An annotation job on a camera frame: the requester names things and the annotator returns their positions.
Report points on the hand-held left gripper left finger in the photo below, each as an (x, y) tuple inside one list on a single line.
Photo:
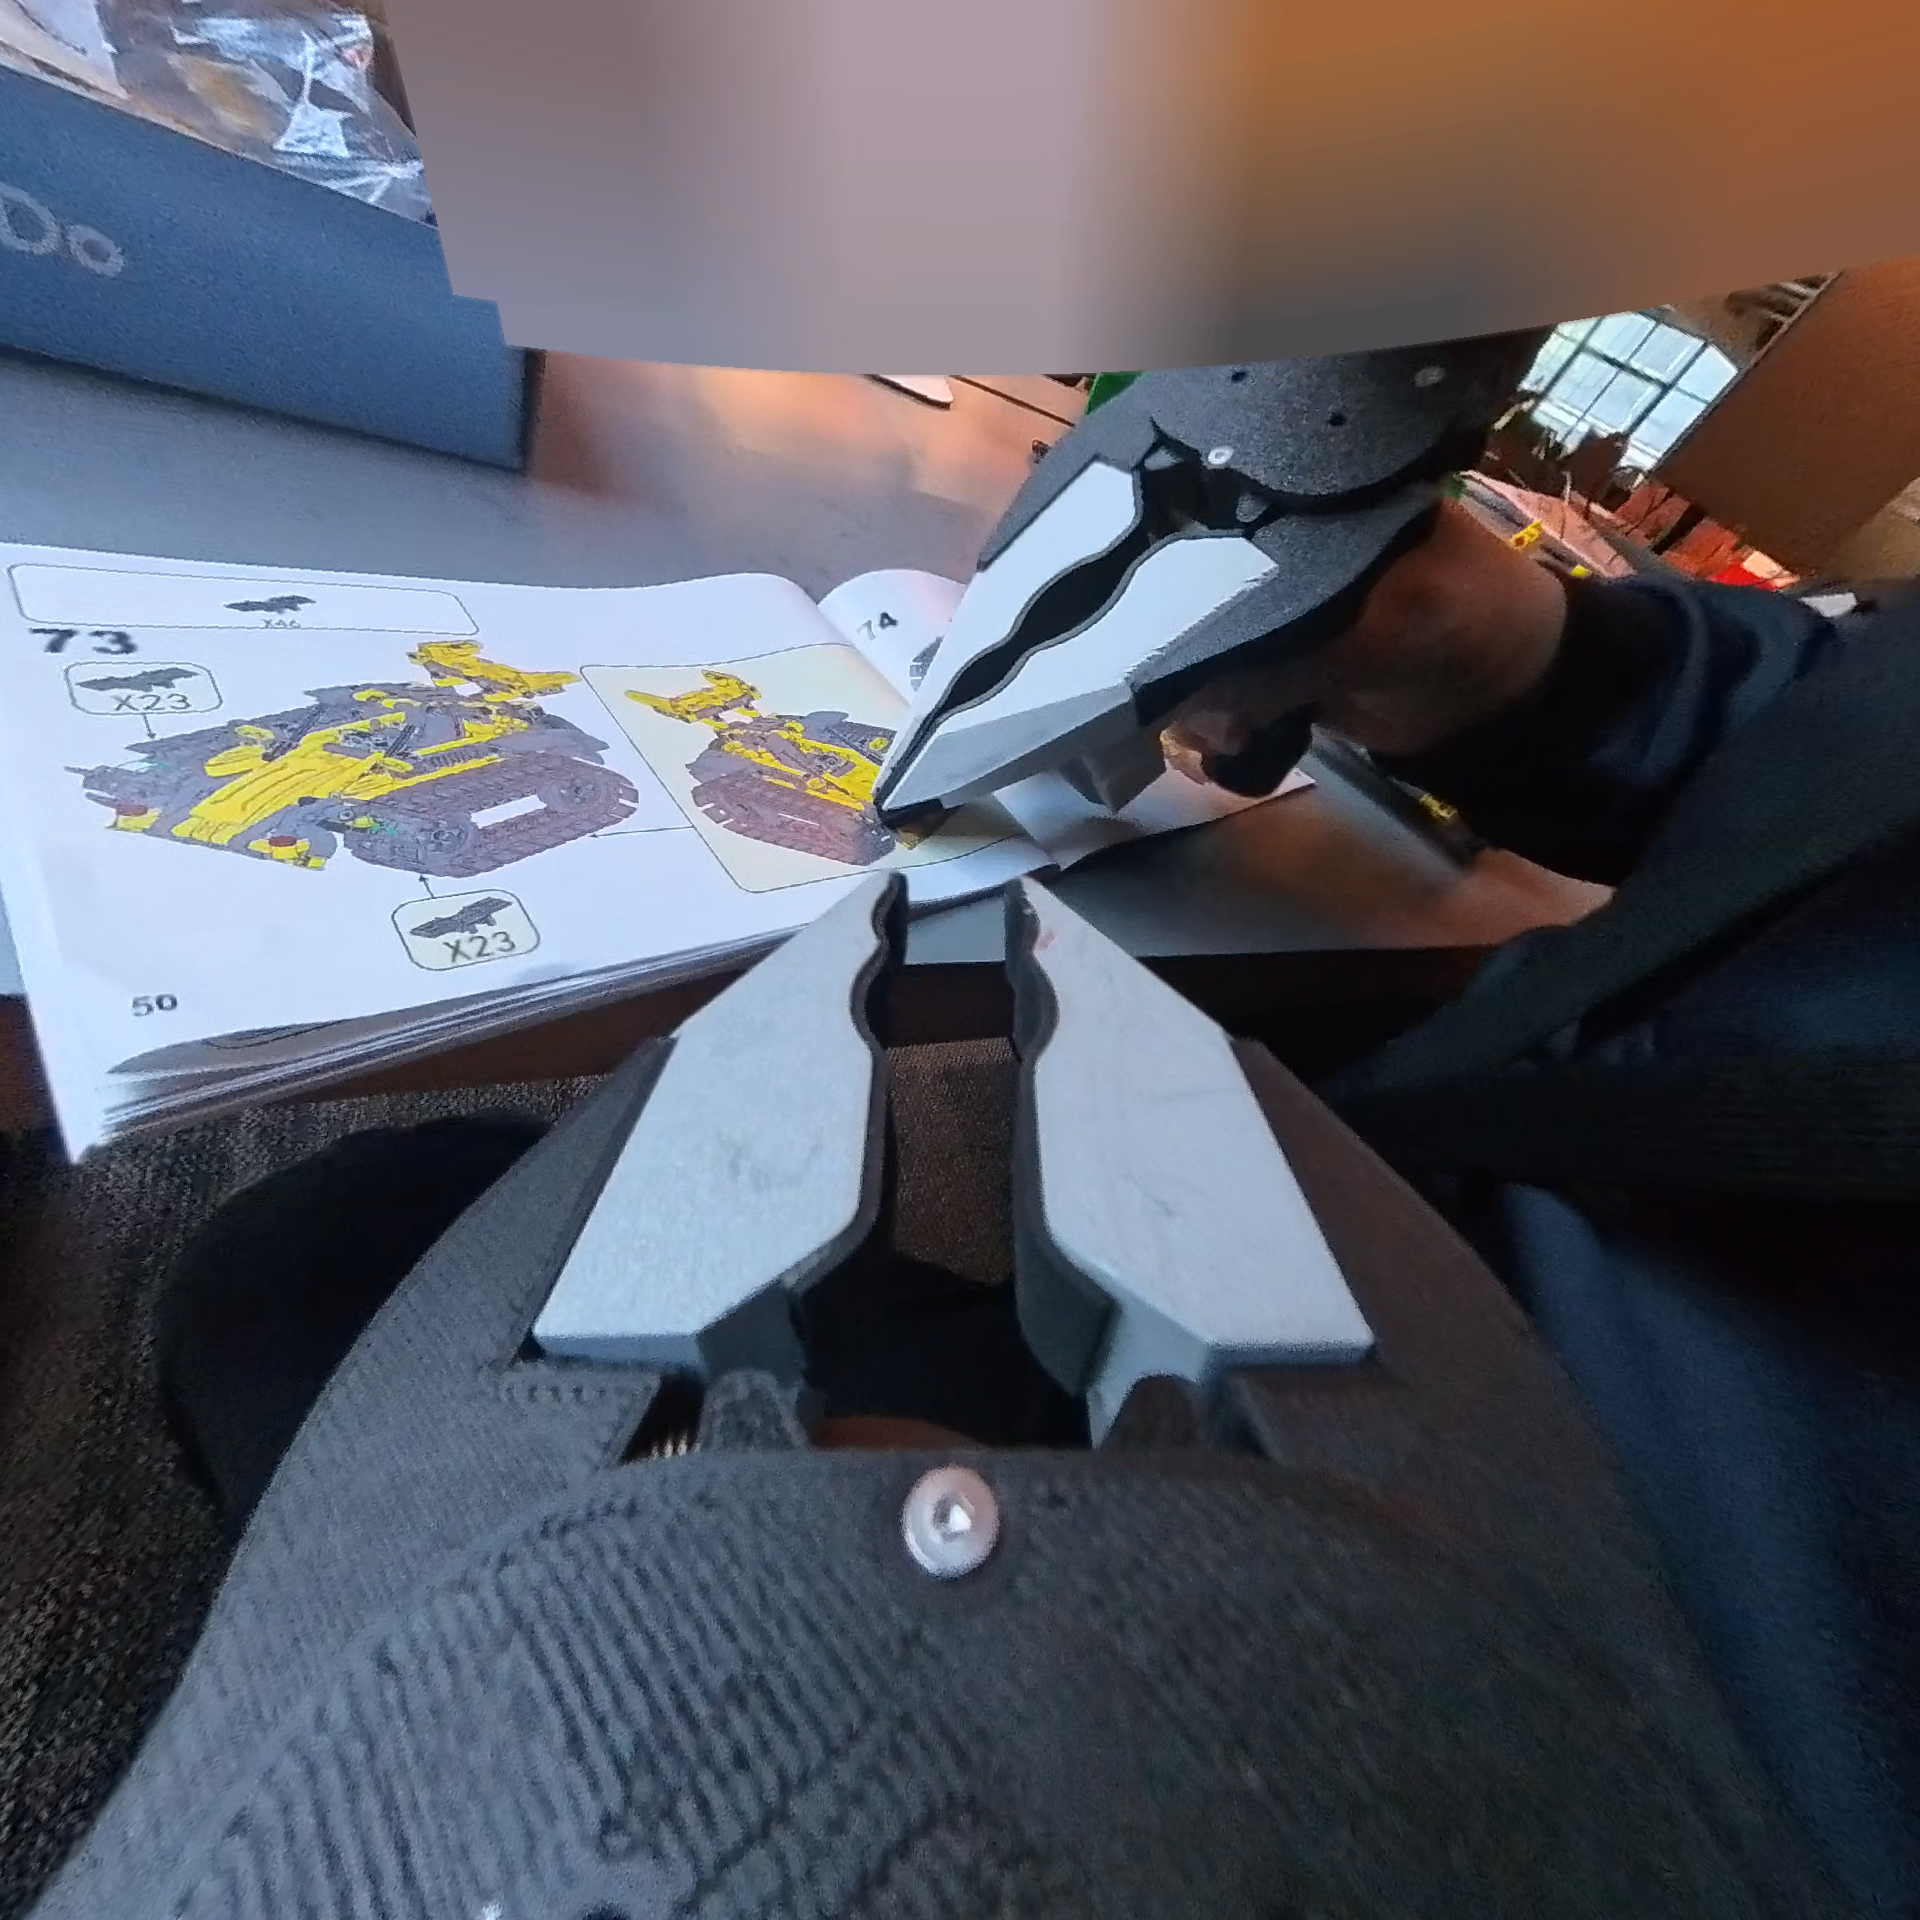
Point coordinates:
[(703, 1200)]

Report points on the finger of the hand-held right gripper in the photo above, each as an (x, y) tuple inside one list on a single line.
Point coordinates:
[(1111, 675), (1051, 555)]

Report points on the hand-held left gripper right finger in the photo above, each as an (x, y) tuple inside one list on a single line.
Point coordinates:
[(1184, 1200)]

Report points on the person's right forearm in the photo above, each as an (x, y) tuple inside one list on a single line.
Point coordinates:
[(1741, 723)]

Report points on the person's right hand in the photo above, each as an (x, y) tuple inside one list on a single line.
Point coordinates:
[(1440, 644)]

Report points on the white instruction booklet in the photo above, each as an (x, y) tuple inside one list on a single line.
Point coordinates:
[(300, 901)]

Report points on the person's dark clothed torso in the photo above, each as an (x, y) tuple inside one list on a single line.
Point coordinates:
[(1741, 1351)]

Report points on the dark blue kit box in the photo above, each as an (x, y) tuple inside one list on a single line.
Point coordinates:
[(241, 301)]

